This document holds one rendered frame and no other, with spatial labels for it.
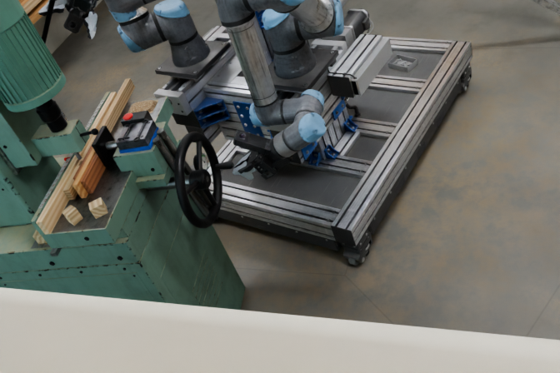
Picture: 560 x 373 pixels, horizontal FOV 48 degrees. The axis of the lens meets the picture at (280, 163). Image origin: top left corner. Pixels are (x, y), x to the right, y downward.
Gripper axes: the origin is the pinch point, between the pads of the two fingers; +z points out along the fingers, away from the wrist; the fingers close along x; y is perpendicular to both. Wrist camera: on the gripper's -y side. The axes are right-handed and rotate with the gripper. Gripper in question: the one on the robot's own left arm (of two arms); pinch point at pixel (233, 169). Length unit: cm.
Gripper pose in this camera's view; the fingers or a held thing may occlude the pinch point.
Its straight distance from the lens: 198.5
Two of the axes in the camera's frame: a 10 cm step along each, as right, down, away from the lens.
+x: 2.0, -7.1, 6.8
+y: 7.2, 5.8, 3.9
